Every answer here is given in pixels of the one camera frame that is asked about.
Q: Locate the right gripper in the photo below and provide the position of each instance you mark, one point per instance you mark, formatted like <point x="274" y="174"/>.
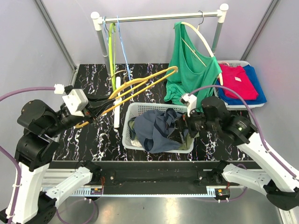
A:
<point x="186" y="122"/>

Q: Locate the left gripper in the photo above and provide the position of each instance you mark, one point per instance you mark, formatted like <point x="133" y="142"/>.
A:
<point x="96" y="108"/>

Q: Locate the olive green tank top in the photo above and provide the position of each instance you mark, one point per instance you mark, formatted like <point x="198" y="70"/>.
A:
<point x="153" y="136"/>

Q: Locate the navy blue tank top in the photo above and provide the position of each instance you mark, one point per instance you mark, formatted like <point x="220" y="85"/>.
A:
<point x="169" y="115"/>

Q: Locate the yellow plastic hanger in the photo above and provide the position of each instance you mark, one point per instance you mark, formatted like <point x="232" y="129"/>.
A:
<point x="130" y="86"/>

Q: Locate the white camisole top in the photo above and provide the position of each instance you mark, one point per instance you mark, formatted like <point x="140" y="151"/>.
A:
<point x="136" y="143"/>

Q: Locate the lime green hanger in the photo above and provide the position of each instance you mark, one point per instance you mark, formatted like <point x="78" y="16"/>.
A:
<point x="112" y="53"/>

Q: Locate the light blue wire hanger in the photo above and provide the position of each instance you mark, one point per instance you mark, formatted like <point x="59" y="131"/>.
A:
<point x="106" y="33"/>

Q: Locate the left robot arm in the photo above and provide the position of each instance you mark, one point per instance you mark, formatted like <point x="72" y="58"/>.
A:
<point x="34" y="153"/>

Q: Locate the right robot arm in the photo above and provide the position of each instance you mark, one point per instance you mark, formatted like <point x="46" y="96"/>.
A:
<point x="279" y="183"/>

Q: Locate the white plastic basket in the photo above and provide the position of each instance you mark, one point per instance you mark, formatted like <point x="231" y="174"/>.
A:
<point x="136" y="109"/>

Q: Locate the pink folded shirt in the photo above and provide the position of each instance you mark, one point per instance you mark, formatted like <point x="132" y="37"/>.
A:
<point x="236" y="79"/>

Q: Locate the white clothes rack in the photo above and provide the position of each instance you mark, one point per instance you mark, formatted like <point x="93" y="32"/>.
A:
<point x="220" y="14"/>

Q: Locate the blue folded shirt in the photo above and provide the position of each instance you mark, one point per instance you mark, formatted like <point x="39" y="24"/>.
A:
<point x="261" y="99"/>

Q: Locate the white side basket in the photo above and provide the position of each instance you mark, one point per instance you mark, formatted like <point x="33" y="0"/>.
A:
<point x="230" y="99"/>

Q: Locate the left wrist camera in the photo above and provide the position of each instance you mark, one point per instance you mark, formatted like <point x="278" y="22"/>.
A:
<point x="75" y="102"/>

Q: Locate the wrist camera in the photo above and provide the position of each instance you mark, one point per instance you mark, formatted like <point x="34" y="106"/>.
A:
<point x="75" y="102"/>
<point x="190" y="101"/>

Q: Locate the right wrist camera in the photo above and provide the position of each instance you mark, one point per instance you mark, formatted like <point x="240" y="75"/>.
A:
<point x="190" y="101"/>

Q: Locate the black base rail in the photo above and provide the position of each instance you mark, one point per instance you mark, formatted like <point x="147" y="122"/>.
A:
<point x="177" y="178"/>

